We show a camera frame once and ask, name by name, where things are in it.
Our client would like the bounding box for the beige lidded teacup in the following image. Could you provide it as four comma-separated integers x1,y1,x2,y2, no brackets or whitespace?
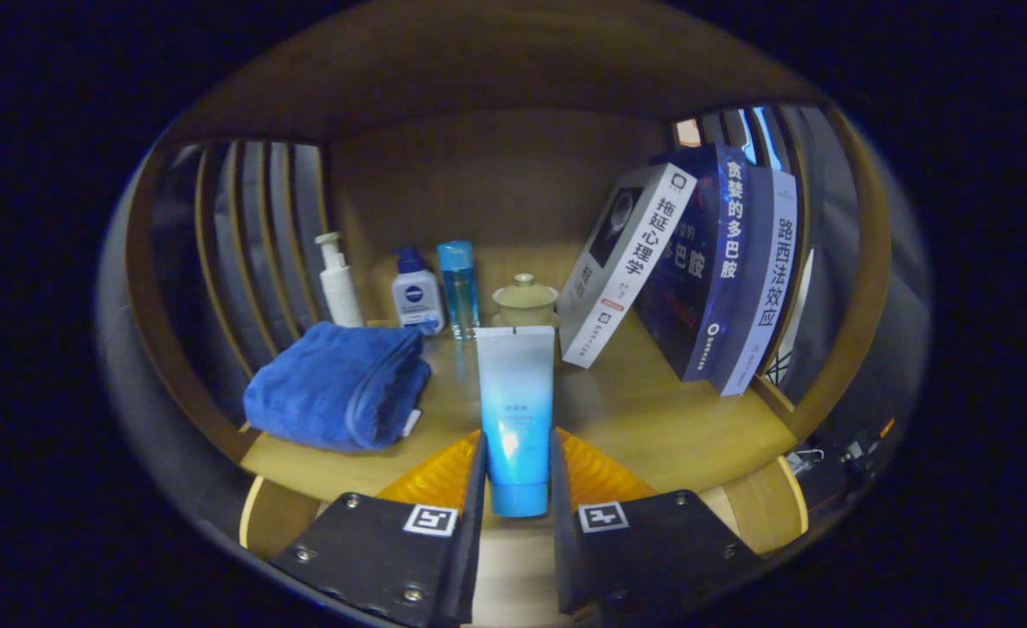
489,273,560,329

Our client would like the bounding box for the white blue-capped lotion bottle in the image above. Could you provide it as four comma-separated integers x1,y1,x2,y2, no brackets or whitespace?
391,247,446,337

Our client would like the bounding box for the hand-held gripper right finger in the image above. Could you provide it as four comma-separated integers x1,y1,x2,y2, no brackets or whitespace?
550,427,763,625

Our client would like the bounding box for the white book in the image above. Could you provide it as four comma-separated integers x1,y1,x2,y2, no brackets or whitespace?
557,163,697,369

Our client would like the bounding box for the dark blue book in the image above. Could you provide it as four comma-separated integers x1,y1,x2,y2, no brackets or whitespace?
634,144,750,383

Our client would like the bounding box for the wooden cabinet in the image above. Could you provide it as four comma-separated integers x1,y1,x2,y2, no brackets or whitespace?
126,4,894,559

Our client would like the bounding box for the blue towel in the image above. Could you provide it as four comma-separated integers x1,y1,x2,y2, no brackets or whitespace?
243,321,433,453

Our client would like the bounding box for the white pump bottle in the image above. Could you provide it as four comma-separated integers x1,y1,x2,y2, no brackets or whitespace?
315,232,364,329

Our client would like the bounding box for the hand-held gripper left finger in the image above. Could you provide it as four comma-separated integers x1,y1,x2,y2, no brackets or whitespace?
269,429,488,627

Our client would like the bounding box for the wooden countertop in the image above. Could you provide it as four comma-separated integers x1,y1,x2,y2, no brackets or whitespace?
239,314,798,507

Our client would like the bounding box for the blue gradient tube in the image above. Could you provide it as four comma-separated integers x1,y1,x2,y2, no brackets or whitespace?
475,325,556,519

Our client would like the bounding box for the clear blue bottle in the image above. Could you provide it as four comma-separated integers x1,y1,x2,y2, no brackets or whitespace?
437,241,481,341

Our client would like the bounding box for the light purple book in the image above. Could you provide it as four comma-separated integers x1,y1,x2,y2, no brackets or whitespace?
710,166,799,397

